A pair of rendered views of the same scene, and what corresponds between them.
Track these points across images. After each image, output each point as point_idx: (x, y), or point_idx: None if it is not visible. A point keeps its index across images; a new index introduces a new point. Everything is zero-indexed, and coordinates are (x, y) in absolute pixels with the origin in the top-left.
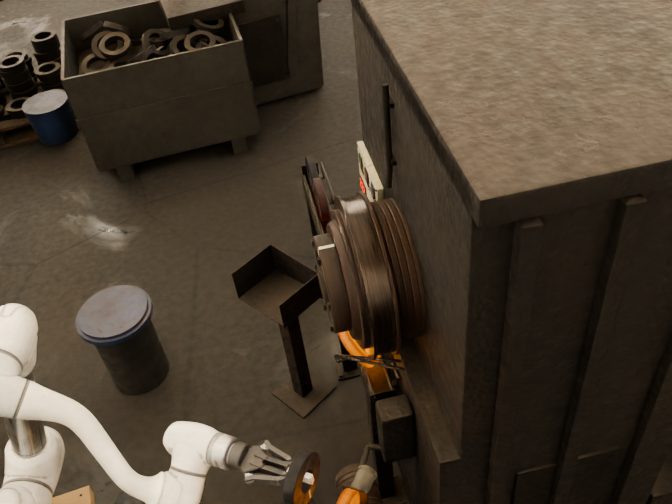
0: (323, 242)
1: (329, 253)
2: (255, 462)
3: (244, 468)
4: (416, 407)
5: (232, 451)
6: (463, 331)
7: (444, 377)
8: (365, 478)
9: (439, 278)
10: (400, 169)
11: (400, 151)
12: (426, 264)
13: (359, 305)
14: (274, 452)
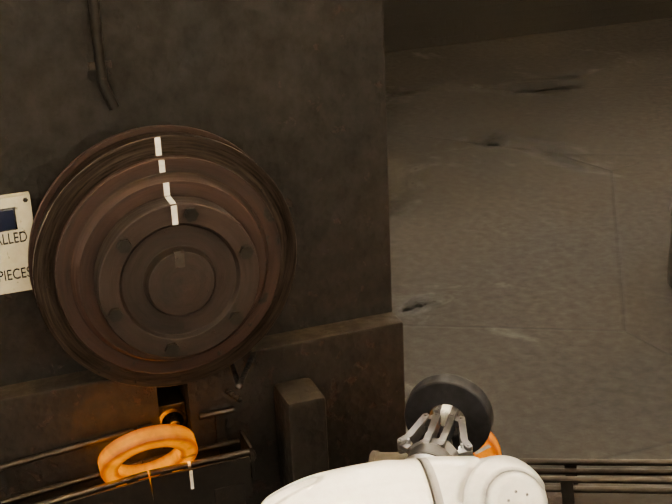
0: (158, 203)
1: (184, 198)
2: (441, 439)
3: (452, 451)
4: (309, 356)
5: (432, 451)
6: (379, 75)
7: (330, 238)
8: (391, 452)
9: (299, 84)
10: (129, 58)
11: (129, 24)
12: (250, 116)
13: (267, 207)
14: (417, 431)
